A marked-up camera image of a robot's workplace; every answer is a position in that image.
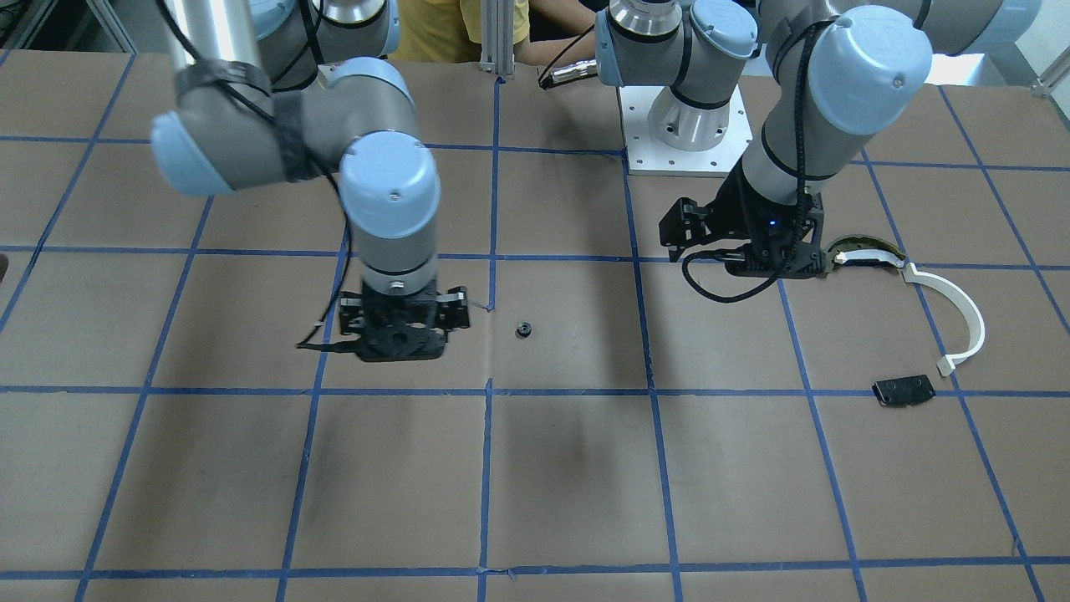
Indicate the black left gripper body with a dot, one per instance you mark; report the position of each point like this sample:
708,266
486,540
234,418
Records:
731,211

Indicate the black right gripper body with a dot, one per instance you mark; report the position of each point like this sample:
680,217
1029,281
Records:
456,304

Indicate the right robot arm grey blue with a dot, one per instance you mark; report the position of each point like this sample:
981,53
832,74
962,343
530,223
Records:
274,91

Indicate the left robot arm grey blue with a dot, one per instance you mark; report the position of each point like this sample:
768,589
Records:
846,70

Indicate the curved brake shoe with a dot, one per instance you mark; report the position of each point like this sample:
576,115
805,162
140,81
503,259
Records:
863,251

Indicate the black metal brake pad plate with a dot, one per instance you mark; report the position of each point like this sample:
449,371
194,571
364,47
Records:
903,391

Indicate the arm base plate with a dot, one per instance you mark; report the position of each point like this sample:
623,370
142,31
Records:
665,137

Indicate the aluminium frame post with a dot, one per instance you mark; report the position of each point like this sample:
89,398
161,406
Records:
497,38

